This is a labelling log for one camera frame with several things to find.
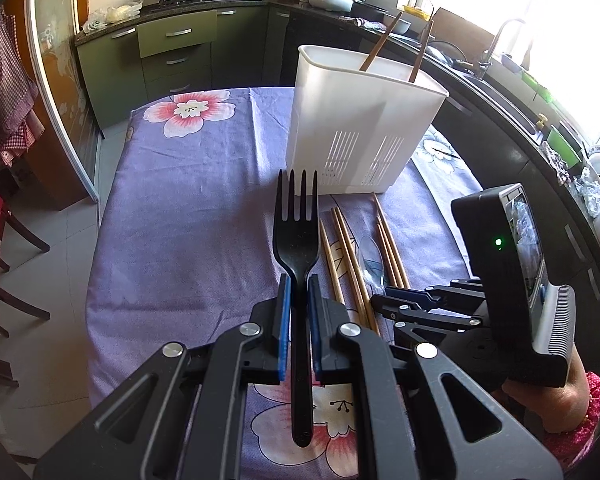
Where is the black inner pot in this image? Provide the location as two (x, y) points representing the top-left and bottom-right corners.
(352, 1), (388, 18)

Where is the green plastic basin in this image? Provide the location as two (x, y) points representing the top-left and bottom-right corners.
(545, 125), (583, 168)

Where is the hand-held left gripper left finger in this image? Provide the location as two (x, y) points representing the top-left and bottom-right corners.
(32, 274), (293, 480)

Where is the person's right hand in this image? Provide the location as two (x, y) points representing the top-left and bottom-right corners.
(502, 355), (593, 433)

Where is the steel sink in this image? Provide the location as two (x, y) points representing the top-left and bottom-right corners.
(425, 40), (536, 111)

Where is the small green tray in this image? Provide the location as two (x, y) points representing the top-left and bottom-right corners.
(522, 71), (552, 103)

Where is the yellow basket with handle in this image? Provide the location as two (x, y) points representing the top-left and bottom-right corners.
(402, 0), (435, 21)

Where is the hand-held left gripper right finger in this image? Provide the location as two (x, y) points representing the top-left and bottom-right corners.
(307, 275), (566, 480)

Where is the checked apron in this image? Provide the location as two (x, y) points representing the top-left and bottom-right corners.
(0, 7), (46, 168)

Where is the purple floral tablecloth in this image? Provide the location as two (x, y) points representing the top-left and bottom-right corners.
(85, 87), (486, 480)

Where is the wooden cutting board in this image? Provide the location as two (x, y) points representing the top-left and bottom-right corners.
(430, 7), (496, 61)

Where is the chrome faucet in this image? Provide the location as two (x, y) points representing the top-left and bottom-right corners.
(480, 18), (528, 78)

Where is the white plastic utensil holder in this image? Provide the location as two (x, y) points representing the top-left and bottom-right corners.
(285, 44), (450, 196)

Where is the open green drawer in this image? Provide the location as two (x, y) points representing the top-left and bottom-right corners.
(136, 9), (218, 59)

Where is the plastic bag with pale food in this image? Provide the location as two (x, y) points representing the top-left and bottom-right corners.
(105, 0), (145, 24)

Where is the black gas stove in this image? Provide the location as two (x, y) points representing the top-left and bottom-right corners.
(145, 0), (261, 11)

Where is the crumpled clear plastic bag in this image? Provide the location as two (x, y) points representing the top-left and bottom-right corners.
(570, 165), (600, 218)

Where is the clear plastic spoon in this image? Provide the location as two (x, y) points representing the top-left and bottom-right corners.
(357, 234), (391, 293)

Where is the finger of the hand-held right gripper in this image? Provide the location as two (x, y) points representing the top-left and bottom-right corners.
(425, 280), (486, 306)
(370, 286), (485, 348)

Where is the patterned rag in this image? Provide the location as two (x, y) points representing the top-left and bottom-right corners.
(540, 141), (573, 183)

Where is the person's right forearm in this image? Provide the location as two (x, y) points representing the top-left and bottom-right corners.
(542, 371), (600, 471)

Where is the black plastic fork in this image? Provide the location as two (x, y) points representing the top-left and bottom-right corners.
(278, 169), (321, 448)

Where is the white plastic bag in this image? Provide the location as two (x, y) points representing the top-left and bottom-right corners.
(82, 7), (111, 36)

